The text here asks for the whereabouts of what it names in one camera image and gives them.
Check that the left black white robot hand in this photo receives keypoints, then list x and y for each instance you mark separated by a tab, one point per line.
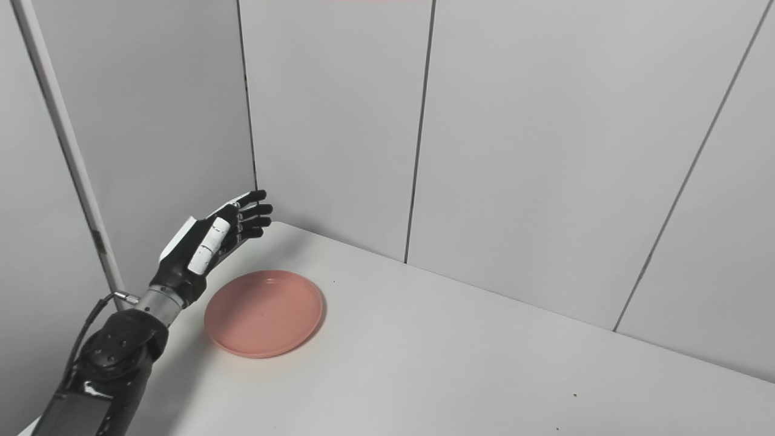
200	251

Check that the pink round plate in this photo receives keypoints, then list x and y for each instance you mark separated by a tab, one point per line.
264	313

